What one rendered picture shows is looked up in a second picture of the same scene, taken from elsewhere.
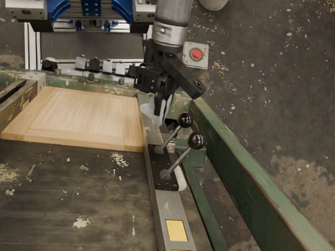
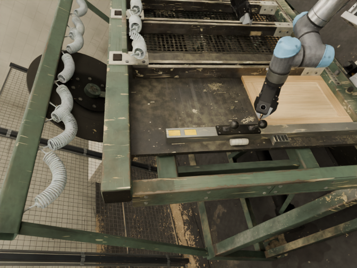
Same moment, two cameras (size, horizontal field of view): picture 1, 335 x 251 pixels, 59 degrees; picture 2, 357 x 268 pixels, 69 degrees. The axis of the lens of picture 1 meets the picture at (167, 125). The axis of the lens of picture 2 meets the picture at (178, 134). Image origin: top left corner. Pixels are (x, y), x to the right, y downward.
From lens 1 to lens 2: 97 cm
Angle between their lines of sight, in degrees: 72
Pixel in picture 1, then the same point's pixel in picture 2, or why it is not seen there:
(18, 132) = (245, 80)
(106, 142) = not seen: hidden behind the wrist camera
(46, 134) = (249, 89)
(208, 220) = (224, 165)
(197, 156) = not seen: hidden behind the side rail
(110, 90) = (345, 105)
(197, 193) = (247, 164)
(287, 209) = (218, 180)
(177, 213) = (201, 133)
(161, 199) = (208, 128)
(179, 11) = (272, 64)
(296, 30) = not seen: outside the picture
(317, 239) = (196, 184)
